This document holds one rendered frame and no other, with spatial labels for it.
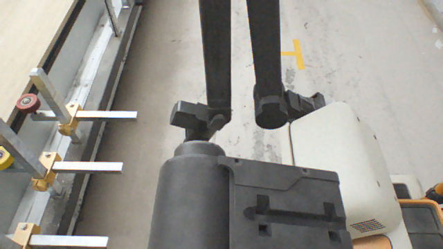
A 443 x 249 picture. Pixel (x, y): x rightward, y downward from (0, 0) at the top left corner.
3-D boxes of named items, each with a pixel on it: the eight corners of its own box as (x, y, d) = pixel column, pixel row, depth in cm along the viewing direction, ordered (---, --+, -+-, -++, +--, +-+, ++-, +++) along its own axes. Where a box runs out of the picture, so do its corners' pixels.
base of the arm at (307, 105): (332, 130, 73) (323, 93, 81) (309, 117, 70) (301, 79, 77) (304, 146, 79) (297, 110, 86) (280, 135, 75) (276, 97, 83)
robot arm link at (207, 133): (223, 129, 79) (223, 111, 83) (197, 122, 77) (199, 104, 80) (212, 142, 84) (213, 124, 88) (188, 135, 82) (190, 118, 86)
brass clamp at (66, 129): (84, 111, 133) (80, 102, 129) (75, 136, 125) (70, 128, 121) (70, 110, 134) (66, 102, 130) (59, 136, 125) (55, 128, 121)
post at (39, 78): (90, 146, 142) (41, 66, 104) (88, 152, 140) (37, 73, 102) (82, 146, 142) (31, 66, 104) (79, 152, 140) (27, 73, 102)
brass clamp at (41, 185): (64, 158, 117) (58, 151, 113) (51, 192, 108) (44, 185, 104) (48, 158, 117) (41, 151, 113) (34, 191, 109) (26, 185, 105)
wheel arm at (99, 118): (138, 117, 131) (136, 110, 127) (137, 123, 129) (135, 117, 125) (37, 115, 132) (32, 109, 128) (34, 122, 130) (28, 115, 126)
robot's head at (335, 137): (376, 128, 64) (342, 90, 55) (412, 231, 51) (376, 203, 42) (313, 153, 72) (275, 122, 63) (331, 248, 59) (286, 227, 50)
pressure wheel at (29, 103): (33, 128, 127) (19, 111, 118) (26, 117, 131) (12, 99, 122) (52, 119, 130) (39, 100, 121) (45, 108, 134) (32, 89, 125)
